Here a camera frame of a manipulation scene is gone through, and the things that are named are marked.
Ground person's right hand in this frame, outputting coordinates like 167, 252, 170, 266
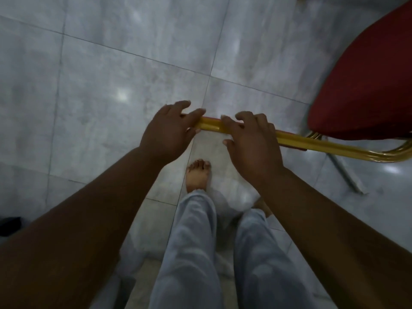
220, 111, 287, 189

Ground person's left hand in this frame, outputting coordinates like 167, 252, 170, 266
138, 100, 206, 165

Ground red chair with gold frame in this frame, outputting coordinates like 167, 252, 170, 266
193, 0, 412, 163

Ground person's right forearm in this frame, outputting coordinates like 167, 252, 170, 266
255, 167, 412, 309

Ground person's left forearm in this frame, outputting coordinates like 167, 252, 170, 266
0, 147, 168, 309

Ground person's left foot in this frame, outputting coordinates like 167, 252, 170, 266
185, 159, 212, 194

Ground grey metal leg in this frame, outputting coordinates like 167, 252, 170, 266
324, 136, 368, 195

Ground light grey trousers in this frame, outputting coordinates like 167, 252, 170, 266
149, 189, 317, 309

